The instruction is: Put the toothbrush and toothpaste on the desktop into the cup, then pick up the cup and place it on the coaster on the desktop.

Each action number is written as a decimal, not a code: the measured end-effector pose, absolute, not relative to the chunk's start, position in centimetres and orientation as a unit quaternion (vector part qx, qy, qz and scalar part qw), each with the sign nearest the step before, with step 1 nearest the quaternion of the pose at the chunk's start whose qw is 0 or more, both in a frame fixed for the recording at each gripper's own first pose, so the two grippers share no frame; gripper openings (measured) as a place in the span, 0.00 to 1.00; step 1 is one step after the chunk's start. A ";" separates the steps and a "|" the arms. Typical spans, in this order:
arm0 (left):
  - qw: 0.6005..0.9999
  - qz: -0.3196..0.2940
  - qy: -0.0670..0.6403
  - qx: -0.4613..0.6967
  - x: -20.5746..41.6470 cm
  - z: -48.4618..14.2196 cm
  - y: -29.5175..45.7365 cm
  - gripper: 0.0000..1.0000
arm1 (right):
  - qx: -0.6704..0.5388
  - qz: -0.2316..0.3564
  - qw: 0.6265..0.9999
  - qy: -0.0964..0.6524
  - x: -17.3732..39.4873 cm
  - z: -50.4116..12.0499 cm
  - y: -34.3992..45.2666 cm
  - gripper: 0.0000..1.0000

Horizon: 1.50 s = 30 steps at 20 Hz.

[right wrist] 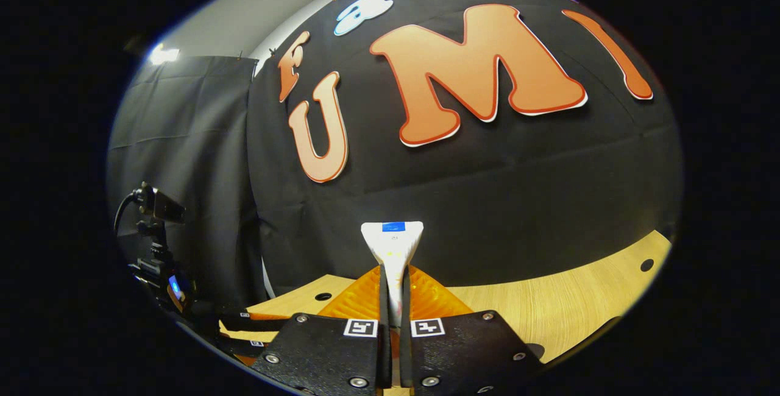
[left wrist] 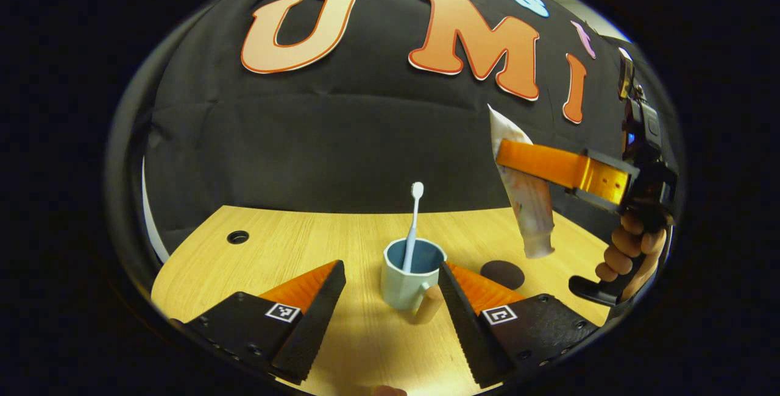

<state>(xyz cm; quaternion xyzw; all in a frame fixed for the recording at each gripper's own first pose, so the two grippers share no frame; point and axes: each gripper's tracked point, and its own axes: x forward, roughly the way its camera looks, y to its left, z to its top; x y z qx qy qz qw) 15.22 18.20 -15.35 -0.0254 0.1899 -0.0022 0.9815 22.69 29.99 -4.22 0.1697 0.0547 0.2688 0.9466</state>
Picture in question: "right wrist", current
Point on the dark brown round coaster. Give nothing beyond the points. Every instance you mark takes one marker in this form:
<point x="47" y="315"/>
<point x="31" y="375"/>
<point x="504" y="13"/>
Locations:
<point x="536" y="351"/>

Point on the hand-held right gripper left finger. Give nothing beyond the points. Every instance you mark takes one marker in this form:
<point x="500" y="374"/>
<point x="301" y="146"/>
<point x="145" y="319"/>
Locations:
<point x="341" y="353"/>

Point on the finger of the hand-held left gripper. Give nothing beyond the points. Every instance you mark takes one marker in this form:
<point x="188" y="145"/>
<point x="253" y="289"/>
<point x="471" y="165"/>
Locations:
<point x="256" y="323"/>
<point x="244" y="350"/>

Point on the black backdrop cloth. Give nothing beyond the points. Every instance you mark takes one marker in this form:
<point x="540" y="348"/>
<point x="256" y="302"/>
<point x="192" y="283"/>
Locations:
<point x="487" y="189"/>

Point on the ceiling light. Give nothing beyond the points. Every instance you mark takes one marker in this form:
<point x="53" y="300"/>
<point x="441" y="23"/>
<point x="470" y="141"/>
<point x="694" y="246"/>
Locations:
<point x="164" y="53"/>

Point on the plain black cloth panel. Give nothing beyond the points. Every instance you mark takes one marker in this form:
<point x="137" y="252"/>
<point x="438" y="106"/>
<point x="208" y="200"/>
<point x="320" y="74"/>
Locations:
<point x="195" y="140"/>

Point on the wooden desktop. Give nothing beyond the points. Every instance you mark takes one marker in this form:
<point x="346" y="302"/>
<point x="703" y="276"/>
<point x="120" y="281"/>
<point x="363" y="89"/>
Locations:
<point x="548" y="304"/>

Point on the white toothpaste tube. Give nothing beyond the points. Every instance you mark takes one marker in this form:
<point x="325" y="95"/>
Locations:
<point x="392" y="243"/>

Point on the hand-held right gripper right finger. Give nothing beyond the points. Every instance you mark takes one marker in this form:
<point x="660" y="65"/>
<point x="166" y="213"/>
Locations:
<point x="463" y="353"/>

